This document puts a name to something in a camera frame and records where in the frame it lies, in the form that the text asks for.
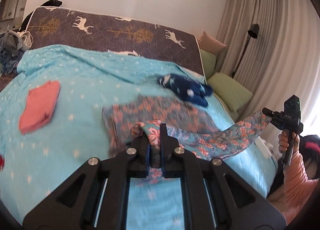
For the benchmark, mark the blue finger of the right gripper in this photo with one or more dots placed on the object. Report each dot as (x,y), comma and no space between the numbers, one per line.
(269,113)

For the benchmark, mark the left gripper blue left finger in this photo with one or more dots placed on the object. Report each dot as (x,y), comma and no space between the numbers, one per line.
(139,166)

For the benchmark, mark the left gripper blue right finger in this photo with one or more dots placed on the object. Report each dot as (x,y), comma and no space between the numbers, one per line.
(169,166)

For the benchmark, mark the floral teal shirt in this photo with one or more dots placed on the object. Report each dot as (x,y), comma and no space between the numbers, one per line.
(196,131)

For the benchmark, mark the pink sleeve right forearm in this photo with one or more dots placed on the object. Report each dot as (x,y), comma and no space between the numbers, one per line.
(291,197)

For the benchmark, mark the blue denim clothes pile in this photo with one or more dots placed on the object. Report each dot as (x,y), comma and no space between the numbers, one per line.
(13,46)

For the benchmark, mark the person right hand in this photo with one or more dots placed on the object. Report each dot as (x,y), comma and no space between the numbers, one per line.
(283,141)

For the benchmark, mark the white power strip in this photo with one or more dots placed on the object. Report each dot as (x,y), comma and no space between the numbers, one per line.
(266,148)

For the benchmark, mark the green pillow front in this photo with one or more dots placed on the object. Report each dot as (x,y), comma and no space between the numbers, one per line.
(234,95)

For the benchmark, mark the green pillow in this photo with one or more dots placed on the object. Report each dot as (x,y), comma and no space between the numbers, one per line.
(209,62)
(234,95)

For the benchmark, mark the navy star blanket bundle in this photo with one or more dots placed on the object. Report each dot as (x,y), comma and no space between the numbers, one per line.
(187,89)

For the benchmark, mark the green pillow back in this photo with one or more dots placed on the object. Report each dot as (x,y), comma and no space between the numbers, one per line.
(209,62)

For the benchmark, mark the black floor lamp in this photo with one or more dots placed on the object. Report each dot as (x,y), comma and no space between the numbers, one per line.
(253,32)

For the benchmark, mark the beige curtain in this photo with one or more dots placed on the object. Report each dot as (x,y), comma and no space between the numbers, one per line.
(283,60)

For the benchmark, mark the light blue star quilt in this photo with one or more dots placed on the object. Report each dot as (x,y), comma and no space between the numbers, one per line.
(36,163)

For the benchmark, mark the beige pink pillow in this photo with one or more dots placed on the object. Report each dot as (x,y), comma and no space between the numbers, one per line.
(210,44)

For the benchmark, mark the folded pink garment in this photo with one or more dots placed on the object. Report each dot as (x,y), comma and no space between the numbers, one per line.
(39,108)

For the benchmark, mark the red small object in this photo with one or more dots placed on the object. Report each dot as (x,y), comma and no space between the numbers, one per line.
(2,162)

